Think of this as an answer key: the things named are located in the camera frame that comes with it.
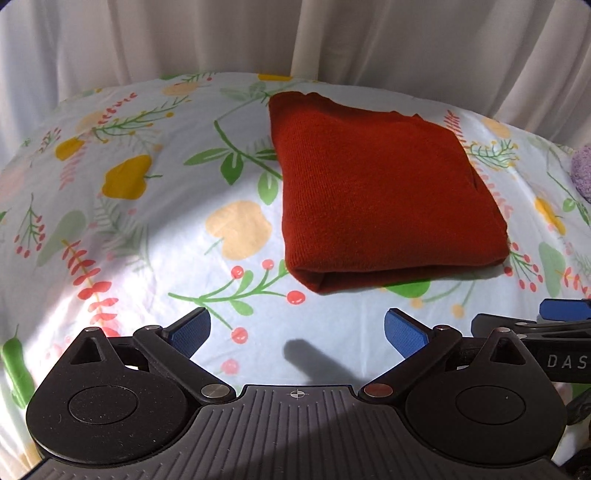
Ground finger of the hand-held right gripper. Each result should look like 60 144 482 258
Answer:
470 313 591 343
539 298 591 320

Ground purple plush towel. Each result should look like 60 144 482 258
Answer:
571 144 591 203

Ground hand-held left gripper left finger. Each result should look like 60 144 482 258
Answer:
54 308 238 407

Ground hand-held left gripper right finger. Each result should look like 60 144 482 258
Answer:
360 308 546 407

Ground floral white bedsheet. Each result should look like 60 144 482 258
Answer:
0 71 591 480

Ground white curtain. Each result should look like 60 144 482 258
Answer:
0 0 591 178

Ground red knit sweater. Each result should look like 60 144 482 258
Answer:
269 91 510 295

